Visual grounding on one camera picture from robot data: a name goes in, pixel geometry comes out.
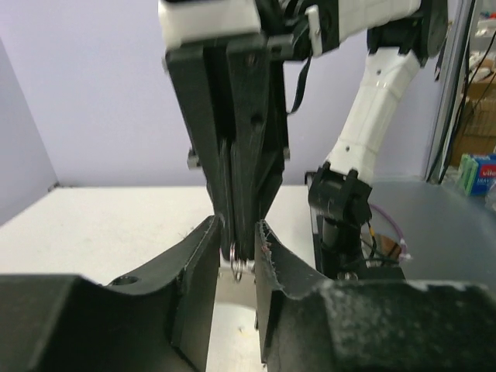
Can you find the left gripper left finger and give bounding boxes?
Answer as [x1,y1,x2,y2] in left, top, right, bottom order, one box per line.
[1,216,222,371]

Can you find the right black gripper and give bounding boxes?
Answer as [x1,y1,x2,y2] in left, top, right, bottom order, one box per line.
[164,35,289,260]

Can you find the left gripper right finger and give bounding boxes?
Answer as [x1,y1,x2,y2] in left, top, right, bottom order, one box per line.
[254,221,495,371]

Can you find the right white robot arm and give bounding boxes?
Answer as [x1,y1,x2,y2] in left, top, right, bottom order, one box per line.
[157,1,448,261]

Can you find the green blue cardboard box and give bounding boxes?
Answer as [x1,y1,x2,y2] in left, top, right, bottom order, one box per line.
[457,153,495,196]

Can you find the brown cardboard boxes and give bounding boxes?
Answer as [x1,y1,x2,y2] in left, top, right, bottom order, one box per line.
[449,57,495,167]

